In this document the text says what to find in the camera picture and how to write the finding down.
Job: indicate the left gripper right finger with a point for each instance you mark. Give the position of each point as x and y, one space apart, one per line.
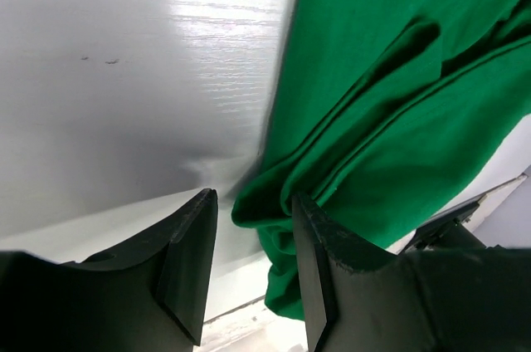
359 297

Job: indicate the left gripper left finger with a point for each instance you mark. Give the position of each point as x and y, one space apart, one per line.
147 293

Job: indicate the green t-shirt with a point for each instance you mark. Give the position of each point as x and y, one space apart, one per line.
385 110

